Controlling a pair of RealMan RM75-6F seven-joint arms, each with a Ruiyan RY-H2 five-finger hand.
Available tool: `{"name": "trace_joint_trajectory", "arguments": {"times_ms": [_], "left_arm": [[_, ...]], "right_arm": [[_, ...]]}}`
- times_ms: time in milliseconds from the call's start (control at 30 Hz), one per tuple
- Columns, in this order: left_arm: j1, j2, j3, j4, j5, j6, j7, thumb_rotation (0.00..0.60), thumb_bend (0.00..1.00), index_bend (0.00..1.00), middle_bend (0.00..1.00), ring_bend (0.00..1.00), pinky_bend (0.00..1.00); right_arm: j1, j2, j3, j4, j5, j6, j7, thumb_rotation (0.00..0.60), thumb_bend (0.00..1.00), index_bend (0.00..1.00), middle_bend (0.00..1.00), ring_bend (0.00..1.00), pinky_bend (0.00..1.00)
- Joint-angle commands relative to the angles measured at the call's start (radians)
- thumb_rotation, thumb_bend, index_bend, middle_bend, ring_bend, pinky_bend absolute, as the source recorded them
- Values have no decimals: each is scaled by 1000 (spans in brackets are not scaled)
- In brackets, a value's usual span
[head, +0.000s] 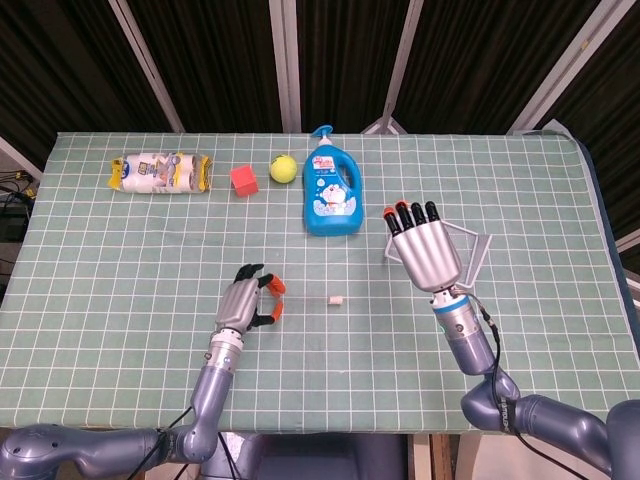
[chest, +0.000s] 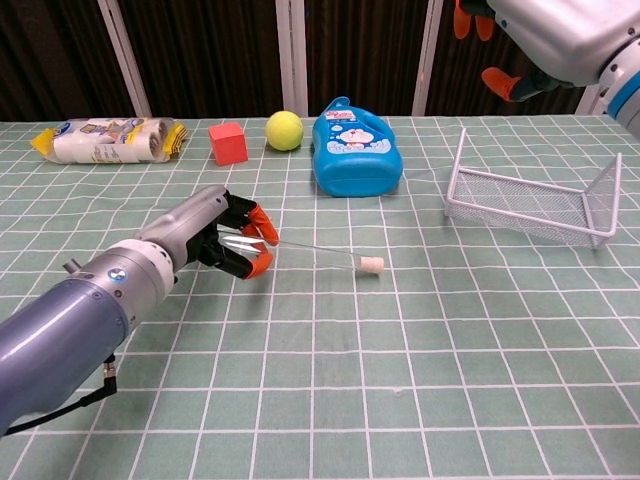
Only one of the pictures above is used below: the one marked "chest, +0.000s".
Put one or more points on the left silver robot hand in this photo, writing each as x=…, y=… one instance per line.
x=200, y=217

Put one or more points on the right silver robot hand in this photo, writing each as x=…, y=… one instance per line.
x=565, y=35

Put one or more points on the thin clear rod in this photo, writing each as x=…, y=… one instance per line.
x=320, y=251

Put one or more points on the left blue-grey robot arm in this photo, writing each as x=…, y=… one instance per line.
x=65, y=330

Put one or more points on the red cube block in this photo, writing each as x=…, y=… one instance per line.
x=229, y=145

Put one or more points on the plastic pack of white rolls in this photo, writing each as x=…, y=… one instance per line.
x=105, y=142

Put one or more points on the yellow tennis ball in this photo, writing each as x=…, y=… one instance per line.
x=284, y=130

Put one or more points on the blue detergent pump bottle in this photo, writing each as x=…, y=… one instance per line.
x=357, y=170

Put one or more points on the dark brown curtain backdrop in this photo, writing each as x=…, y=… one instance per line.
x=210, y=50

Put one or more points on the green checkered tablecloth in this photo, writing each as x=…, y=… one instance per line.
x=320, y=350

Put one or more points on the white frame post with bracket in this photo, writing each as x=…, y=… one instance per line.
x=429, y=55

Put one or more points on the white slanted frame post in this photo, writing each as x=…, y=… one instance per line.
x=122, y=55

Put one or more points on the white double frame post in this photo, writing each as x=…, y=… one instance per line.
x=291, y=55

